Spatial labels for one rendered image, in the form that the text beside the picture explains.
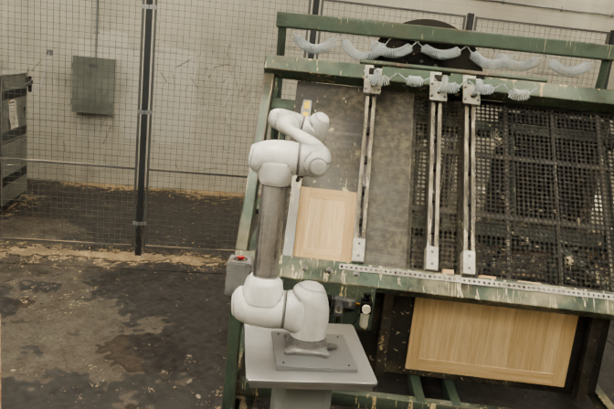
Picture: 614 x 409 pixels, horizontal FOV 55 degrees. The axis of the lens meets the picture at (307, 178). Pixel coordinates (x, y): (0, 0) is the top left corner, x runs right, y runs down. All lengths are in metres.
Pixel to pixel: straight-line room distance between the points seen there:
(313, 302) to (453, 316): 1.28
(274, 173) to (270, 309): 0.54
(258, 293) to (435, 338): 1.43
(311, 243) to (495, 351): 1.23
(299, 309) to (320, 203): 0.99
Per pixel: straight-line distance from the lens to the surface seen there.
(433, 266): 3.18
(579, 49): 4.27
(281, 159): 2.29
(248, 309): 2.42
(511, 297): 3.27
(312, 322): 2.43
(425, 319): 3.49
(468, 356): 3.63
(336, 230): 3.22
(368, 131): 3.42
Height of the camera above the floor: 1.93
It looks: 12 degrees down
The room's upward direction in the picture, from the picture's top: 6 degrees clockwise
